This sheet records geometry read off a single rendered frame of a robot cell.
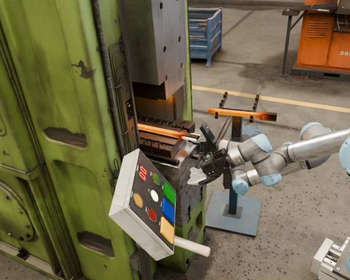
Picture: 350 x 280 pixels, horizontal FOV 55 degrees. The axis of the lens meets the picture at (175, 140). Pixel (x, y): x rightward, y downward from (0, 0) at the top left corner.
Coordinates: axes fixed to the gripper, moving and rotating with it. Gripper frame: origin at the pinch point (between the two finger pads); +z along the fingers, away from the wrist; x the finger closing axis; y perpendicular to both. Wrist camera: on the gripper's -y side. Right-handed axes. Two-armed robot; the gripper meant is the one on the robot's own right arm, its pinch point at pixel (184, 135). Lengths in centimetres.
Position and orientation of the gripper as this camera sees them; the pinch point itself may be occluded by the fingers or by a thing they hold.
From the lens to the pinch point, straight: 180.5
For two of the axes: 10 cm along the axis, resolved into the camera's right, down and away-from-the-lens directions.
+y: 0.7, 8.3, 5.5
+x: 4.4, -5.2, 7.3
